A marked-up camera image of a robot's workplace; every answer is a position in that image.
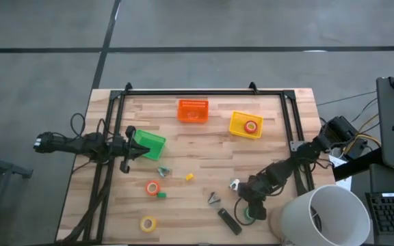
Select green tape roll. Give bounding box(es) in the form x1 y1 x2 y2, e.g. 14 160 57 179
244 206 257 226

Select white paper sheet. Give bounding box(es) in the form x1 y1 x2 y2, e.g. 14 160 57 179
328 155 354 191

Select white cylindrical lampshade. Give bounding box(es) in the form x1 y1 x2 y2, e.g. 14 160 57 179
268 184 371 246

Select black bar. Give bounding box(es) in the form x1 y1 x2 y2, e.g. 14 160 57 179
332 148 383 182

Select red tape roll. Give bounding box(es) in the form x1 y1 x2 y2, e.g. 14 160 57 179
244 120 259 135

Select black metal table frame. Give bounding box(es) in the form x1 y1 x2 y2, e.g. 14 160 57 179
82 81 317 244

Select orange tape roll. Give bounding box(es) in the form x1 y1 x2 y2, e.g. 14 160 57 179
144 180 161 197

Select orange plastic basket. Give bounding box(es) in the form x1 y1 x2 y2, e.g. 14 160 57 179
176 98 210 124

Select thin black cable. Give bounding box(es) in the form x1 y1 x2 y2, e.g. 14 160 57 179
316 90 378 107

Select yellow tape roll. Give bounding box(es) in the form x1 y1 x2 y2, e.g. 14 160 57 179
140 215 157 234

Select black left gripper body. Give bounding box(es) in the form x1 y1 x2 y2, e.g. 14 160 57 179
109 125 137 174

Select black power box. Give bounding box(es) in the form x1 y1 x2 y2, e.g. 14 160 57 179
345 137 369 160

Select yellow plastic basket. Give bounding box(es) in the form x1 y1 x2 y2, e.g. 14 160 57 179
228 111 265 140

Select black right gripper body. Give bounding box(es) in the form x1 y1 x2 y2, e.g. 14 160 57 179
238 180 268 221

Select green plastic basket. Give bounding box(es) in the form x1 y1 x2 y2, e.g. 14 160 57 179
133 129 167 162

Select yellow wires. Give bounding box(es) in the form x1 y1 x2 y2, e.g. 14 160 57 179
342 113 382 155

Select black cable bundle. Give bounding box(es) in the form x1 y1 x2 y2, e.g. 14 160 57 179
55 160 113 245

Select black keyboard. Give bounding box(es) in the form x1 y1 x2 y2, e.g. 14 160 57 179
365 191 394 236

